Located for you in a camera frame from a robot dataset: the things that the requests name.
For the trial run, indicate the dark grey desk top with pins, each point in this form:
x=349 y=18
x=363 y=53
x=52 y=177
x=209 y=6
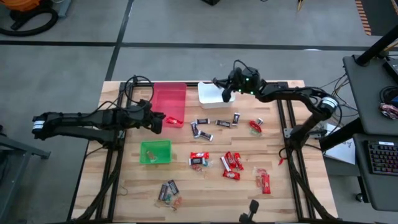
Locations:
x=363 y=93
x=379 y=193

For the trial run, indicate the black backlit keyboard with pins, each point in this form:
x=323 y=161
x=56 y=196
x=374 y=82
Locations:
x=384 y=157

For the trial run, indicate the teal gummy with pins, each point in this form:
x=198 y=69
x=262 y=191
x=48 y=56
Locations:
x=206 y=163
x=168 y=198

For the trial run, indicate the white paper sheet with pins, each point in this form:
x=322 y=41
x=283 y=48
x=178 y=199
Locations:
x=343 y=154

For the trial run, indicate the grey metal bracket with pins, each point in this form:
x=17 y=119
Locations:
x=287 y=132

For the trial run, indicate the orange shop vacuum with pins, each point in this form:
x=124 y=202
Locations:
x=18 y=4
x=31 y=32

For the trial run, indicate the red and white KitKat bar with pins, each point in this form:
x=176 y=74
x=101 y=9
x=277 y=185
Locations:
x=224 y=162

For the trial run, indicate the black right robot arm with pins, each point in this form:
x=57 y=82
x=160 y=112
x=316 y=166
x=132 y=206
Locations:
x=295 y=93

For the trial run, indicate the black diagonal desk leg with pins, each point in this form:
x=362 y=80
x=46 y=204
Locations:
x=342 y=134

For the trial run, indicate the pink-red translucent plastic basket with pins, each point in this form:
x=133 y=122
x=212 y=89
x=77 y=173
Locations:
x=171 y=99

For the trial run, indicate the black aluminium table frame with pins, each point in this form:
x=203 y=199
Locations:
x=192 y=84

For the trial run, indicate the black headphones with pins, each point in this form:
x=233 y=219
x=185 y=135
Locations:
x=383 y=91

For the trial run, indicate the wooden stick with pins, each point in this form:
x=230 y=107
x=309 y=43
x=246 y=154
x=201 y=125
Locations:
x=300 y=4

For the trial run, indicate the pink patterned cloth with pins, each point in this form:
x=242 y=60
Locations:
x=388 y=111

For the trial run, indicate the black laptop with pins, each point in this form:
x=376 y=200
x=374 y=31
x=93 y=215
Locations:
x=393 y=70

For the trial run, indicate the red gummy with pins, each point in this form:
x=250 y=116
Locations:
x=258 y=179
x=196 y=168
x=178 y=202

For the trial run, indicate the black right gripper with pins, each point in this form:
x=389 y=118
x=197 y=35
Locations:
x=236 y=81

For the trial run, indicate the white plastic basket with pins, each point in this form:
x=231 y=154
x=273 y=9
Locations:
x=211 y=99

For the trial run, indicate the black caster wheel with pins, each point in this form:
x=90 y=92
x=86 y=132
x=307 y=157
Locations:
x=360 y=198

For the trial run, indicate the black floor mat orange edge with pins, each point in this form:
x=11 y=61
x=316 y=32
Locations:
x=382 y=15

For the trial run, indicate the green plastic mesh basket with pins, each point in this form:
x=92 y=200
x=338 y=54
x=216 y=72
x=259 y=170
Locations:
x=161 y=146

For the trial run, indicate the grey metal desk frame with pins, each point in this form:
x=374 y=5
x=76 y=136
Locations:
x=64 y=7

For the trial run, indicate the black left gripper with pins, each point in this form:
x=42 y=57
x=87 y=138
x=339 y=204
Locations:
x=144 y=115

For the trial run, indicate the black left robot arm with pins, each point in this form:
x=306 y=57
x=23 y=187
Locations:
x=77 y=119

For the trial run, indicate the black stand pole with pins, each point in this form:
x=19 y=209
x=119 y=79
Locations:
x=376 y=46

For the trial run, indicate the green gummy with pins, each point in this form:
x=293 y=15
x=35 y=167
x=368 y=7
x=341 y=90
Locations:
x=255 y=132

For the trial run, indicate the grey metal table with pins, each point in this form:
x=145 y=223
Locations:
x=18 y=147

